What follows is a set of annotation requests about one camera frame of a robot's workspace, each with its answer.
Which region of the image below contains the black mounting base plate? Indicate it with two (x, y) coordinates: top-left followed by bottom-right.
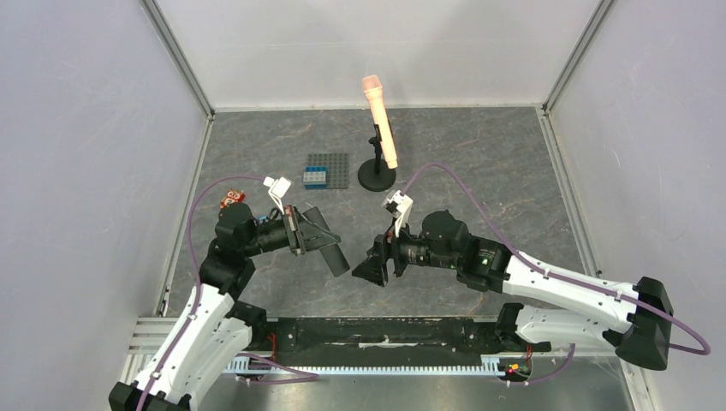
(249, 317), (552, 367)

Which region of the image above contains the grey brick baseplate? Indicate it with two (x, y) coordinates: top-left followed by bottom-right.
(306, 152), (350, 189)

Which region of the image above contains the blue grey toy brick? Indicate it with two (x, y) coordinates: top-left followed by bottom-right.
(302, 166), (328, 189)

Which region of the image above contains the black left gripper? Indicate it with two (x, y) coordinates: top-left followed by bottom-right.
(242, 204), (340, 257)

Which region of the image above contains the black microphone stand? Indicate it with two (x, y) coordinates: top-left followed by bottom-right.
(357, 124), (396, 192)

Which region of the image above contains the red owl toy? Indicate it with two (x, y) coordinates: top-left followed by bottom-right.
(220, 189), (246, 209)

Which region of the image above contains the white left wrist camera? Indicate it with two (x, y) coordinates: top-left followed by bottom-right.
(263, 176), (292, 214)

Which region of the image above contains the white slotted cable duct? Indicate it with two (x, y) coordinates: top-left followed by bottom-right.
(222, 356), (509, 378)

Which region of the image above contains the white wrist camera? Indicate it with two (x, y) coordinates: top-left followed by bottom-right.
(263, 176), (292, 214)
(383, 190), (414, 237)

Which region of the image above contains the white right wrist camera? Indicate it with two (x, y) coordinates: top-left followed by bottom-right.
(383, 190), (414, 237)

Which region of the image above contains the pink toy microphone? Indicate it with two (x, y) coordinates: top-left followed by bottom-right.
(361, 74), (398, 170)

